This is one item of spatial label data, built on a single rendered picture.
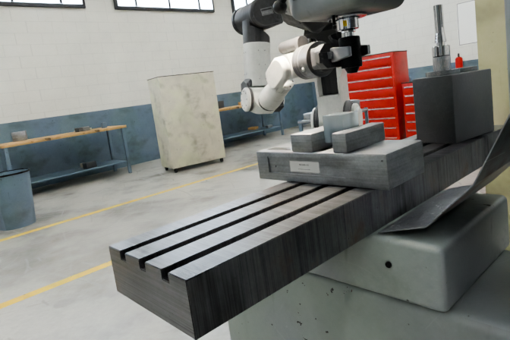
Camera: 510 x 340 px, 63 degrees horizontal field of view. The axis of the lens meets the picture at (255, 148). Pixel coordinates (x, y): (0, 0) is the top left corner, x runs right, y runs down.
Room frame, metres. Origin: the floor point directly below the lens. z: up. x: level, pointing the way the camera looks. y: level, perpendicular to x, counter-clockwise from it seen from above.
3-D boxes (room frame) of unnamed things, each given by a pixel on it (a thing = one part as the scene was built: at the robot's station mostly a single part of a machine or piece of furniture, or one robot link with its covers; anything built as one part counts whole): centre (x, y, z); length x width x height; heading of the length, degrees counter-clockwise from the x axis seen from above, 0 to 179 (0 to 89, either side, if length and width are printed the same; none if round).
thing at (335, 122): (0.90, -0.19, 1.07); 0.06 x 0.05 x 0.06; 132
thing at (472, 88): (1.21, -0.60, 1.06); 0.22 x 0.12 x 0.20; 125
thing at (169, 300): (0.98, -0.28, 0.92); 1.24 x 0.23 x 0.08; 132
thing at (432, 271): (0.94, -0.24, 0.82); 0.50 x 0.35 x 0.12; 42
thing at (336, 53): (0.93, -0.21, 1.23); 0.06 x 0.02 x 0.03; 27
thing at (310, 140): (0.94, -0.16, 1.05); 0.15 x 0.06 x 0.04; 132
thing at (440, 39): (1.19, -0.56, 1.28); 0.03 x 0.03 x 0.11
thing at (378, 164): (0.92, -0.17, 1.01); 0.35 x 0.15 x 0.11; 42
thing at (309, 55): (1.02, -0.20, 1.23); 0.13 x 0.12 x 0.10; 117
